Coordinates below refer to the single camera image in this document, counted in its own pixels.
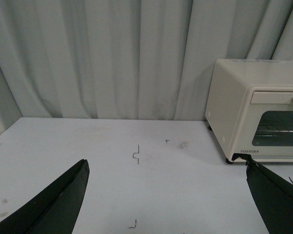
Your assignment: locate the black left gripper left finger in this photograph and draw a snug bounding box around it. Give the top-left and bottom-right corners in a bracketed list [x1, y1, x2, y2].
[0, 159, 90, 234]

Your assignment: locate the glass oven door with handle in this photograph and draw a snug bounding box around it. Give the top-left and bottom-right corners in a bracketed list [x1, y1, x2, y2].
[249, 91, 293, 157]

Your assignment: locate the grey-white curtain backdrop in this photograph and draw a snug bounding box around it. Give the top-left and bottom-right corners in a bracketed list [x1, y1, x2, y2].
[0, 0, 293, 134]

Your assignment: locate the cream Toshiba toaster oven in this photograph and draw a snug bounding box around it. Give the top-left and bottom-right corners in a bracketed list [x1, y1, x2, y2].
[205, 59, 293, 162]

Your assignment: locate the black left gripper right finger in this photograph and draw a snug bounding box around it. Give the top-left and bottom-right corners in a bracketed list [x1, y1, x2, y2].
[233, 154, 293, 234]

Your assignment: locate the metal oven wire rack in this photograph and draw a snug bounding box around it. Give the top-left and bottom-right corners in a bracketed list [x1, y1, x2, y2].
[254, 125, 293, 138]

